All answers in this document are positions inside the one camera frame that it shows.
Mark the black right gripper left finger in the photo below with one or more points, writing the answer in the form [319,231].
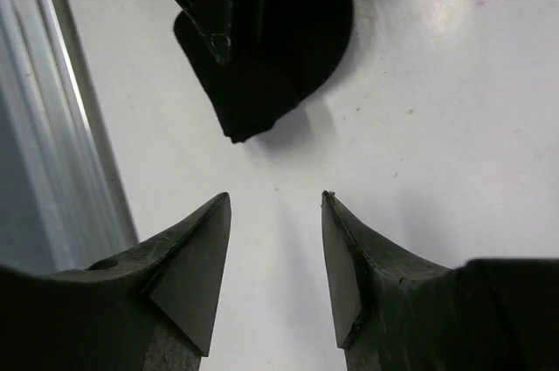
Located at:
[152,307]

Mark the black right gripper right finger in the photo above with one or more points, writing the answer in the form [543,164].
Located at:
[392,310]

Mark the black sock with white stripes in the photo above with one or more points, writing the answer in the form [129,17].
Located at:
[302,42]

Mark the aluminium frame rail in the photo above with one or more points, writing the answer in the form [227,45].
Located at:
[62,203]

